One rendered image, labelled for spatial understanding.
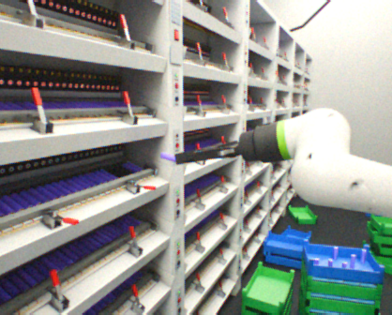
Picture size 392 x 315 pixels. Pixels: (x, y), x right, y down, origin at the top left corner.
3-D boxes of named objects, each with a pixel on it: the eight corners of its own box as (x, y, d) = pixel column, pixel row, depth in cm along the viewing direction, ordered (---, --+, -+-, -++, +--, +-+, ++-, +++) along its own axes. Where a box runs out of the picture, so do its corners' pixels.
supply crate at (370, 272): (367, 260, 141) (369, 245, 140) (383, 284, 122) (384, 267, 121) (302, 252, 148) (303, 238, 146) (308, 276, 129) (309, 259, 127)
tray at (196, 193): (236, 193, 164) (244, 171, 160) (181, 236, 112) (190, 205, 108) (205, 178, 172) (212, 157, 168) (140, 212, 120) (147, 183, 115)
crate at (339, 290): (365, 275, 143) (367, 260, 141) (380, 301, 123) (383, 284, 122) (301, 267, 149) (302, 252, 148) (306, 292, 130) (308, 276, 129)
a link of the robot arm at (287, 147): (353, 134, 67) (344, 93, 61) (356, 172, 58) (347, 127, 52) (291, 143, 74) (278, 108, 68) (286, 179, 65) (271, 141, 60)
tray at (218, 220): (235, 226, 168) (243, 205, 164) (181, 283, 116) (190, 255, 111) (204, 210, 176) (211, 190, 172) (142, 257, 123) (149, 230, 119)
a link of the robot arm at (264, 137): (282, 167, 64) (291, 160, 71) (272, 114, 63) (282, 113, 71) (256, 171, 67) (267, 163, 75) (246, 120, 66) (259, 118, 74)
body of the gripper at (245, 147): (261, 127, 74) (228, 134, 78) (249, 130, 66) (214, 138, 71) (266, 157, 74) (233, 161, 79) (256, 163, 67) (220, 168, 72)
